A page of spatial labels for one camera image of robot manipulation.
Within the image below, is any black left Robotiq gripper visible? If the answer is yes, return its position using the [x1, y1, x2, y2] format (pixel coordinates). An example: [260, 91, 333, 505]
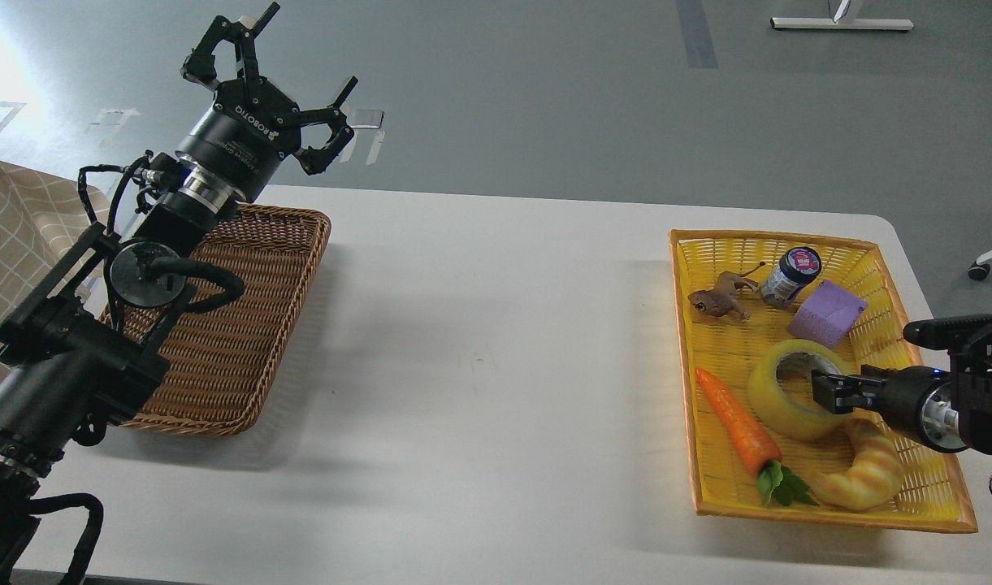
[174, 2, 359, 204]

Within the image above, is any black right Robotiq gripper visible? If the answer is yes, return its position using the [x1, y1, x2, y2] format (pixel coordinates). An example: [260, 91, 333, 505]
[811, 364, 951, 449]

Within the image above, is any yellow packing tape roll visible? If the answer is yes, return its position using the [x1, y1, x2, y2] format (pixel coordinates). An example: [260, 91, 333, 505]
[747, 338, 852, 442]

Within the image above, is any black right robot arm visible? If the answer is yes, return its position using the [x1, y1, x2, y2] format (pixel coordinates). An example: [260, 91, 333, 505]
[811, 314, 992, 493]

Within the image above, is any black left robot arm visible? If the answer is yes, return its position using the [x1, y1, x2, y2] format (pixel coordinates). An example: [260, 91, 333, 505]
[0, 2, 357, 584]

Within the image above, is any purple foam block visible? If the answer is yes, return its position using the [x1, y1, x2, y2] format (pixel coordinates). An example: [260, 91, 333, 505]
[786, 280, 869, 349]

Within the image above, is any toy croissant bread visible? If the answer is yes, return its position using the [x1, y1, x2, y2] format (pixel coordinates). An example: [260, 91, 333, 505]
[807, 418, 903, 511]

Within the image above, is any orange toy carrot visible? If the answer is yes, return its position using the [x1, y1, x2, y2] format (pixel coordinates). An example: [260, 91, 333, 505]
[694, 369, 818, 507]

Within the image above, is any yellow plastic basket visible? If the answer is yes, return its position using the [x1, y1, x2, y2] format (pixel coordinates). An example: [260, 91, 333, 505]
[669, 229, 978, 534]

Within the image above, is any small dark lidded jar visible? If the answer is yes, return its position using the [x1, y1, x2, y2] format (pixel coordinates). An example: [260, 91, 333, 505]
[759, 247, 822, 310]

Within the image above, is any brown toy frog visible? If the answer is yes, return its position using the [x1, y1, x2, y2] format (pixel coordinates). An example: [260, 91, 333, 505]
[686, 262, 766, 322]

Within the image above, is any office chair caster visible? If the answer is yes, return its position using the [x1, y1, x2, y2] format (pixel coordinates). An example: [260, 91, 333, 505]
[967, 249, 992, 281]

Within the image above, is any brown wicker basket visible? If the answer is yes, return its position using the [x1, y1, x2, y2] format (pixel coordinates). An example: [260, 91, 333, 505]
[127, 205, 331, 437]

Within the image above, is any beige checkered cloth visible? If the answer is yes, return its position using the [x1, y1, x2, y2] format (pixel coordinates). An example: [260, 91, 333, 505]
[0, 160, 89, 382]

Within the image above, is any white table leg base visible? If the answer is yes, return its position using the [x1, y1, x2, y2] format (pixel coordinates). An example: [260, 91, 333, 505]
[769, 1, 915, 33]

